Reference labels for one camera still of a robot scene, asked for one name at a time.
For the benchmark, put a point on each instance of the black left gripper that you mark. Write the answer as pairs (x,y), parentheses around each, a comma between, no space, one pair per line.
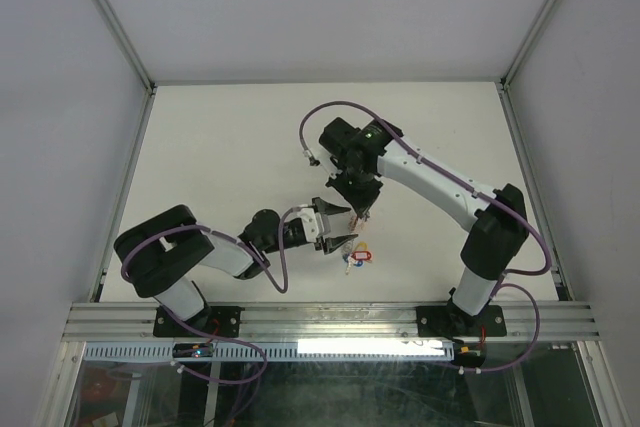
(330,242)

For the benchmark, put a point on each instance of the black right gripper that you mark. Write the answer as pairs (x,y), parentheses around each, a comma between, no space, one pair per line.
(361,203)

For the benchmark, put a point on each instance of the red key tag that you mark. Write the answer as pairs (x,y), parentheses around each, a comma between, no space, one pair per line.
(366,256)

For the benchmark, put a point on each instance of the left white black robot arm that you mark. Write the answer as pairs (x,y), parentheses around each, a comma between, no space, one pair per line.
(157,255)

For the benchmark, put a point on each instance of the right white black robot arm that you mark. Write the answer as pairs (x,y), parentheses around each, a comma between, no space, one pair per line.
(361,158)

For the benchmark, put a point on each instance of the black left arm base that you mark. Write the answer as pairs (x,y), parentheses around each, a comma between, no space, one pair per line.
(217,320)

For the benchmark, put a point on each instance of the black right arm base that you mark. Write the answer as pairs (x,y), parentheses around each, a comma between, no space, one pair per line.
(444,321)

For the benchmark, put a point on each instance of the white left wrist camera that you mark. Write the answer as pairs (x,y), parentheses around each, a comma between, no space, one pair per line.
(313,222)

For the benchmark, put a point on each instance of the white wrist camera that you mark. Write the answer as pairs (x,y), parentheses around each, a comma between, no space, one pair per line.
(310,156)
(313,222)

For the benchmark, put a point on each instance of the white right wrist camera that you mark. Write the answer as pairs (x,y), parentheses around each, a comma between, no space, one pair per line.
(310,156)

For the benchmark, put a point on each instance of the perforated grey cable duct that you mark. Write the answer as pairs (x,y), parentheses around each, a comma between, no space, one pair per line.
(344,349)

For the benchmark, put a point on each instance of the aluminium front rail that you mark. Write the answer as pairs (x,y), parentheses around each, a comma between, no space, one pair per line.
(511,321)

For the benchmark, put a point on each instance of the left aluminium frame post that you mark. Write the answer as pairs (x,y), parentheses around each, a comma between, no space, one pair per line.
(124,43)

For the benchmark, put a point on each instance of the aluminium frame post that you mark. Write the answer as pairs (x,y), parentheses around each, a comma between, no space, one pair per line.
(124,43)
(533,33)

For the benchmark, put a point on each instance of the right aluminium frame post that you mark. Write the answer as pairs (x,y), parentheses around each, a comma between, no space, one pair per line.
(533,33)

